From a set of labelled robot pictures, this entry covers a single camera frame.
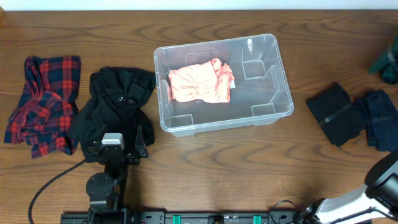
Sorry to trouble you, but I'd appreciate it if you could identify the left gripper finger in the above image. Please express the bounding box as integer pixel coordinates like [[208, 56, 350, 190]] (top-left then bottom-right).
[[96, 124, 106, 143], [135, 125, 145, 149]]

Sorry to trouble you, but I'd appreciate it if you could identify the pink shirt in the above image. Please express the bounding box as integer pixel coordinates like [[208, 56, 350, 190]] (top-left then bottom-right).
[[169, 58, 234, 103]]

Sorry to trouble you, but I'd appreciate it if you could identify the black garment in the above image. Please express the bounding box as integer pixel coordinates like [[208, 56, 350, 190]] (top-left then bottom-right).
[[307, 83, 366, 147], [68, 67, 156, 161]]

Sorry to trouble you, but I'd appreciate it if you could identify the navy garment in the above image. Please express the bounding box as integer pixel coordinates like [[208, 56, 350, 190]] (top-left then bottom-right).
[[355, 90, 397, 152]]

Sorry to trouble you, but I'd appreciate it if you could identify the dark green garment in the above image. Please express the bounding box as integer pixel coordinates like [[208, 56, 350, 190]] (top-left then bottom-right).
[[368, 38, 397, 85]]

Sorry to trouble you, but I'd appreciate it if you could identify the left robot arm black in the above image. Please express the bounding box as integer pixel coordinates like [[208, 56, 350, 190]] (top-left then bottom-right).
[[85, 125, 149, 224]]

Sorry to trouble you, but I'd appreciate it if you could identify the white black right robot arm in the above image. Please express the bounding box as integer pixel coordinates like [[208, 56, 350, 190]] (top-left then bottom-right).
[[294, 151, 397, 224]]

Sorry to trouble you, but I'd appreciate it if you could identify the black crumpled garment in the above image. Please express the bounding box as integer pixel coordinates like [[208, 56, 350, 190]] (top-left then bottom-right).
[[68, 67, 156, 161]]

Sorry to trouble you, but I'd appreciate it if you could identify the red navy plaid shirt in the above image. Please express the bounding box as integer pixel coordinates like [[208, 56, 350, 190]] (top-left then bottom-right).
[[4, 55, 81, 159]]

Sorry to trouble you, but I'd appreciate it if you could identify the white label in bin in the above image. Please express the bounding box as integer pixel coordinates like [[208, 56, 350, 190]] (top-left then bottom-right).
[[230, 80, 236, 89]]

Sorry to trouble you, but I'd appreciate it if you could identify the clear plastic storage bin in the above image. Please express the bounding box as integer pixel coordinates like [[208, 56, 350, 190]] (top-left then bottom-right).
[[154, 34, 294, 137]]

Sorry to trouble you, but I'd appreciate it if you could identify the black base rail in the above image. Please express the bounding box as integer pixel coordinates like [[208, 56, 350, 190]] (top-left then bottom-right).
[[60, 211, 296, 224]]

